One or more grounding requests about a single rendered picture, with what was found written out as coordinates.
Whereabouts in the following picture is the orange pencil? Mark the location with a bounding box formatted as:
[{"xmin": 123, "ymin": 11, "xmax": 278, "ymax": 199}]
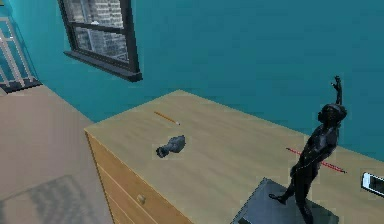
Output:
[{"xmin": 153, "ymin": 110, "xmax": 181, "ymax": 127}]

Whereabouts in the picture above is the small dark grey bust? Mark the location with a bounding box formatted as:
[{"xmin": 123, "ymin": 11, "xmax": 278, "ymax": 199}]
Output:
[{"xmin": 155, "ymin": 134, "xmax": 187, "ymax": 159}]

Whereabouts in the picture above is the light wooden dresser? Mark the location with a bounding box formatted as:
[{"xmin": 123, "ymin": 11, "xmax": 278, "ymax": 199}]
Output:
[{"xmin": 83, "ymin": 89, "xmax": 384, "ymax": 224}]

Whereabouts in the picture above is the black framed window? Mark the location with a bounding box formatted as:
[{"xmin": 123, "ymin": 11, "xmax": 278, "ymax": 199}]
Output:
[{"xmin": 57, "ymin": 0, "xmax": 144, "ymax": 83}]

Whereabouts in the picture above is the black human figure statue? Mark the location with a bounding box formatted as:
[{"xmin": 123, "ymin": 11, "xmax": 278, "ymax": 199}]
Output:
[{"xmin": 268, "ymin": 75, "xmax": 348, "ymax": 224}]

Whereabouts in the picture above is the red pen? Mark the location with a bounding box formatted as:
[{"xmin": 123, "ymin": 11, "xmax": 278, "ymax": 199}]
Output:
[{"xmin": 285, "ymin": 147, "xmax": 347, "ymax": 174}]

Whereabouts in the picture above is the white metal rack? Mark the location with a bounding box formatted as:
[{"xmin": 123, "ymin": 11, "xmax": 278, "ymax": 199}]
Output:
[{"xmin": 0, "ymin": 16, "xmax": 43, "ymax": 94}]

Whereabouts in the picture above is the white cell phone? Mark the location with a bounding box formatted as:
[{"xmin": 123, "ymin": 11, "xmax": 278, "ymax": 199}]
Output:
[{"xmin": 361, "ymin": 171, "xmax": 384, "ymax": 199}]

